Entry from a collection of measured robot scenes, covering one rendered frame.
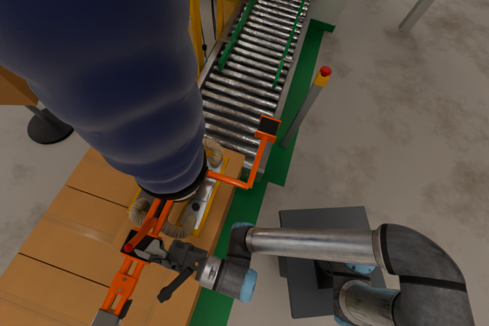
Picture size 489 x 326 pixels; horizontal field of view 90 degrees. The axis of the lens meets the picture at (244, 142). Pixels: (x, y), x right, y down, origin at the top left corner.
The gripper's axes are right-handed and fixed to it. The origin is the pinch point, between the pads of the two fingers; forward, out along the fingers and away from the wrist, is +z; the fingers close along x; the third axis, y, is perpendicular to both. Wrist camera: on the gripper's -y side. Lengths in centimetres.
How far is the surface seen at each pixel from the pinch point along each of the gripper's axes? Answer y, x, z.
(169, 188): 18.1, 20.0, -5.0
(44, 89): 16, 61, 1
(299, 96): 183, -125, -50
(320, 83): 118, -29, -49
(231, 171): 45, -30, -16
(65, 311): -40, -70, 41
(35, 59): 16, 68, -3
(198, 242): 9.5, -30.3, -12.9
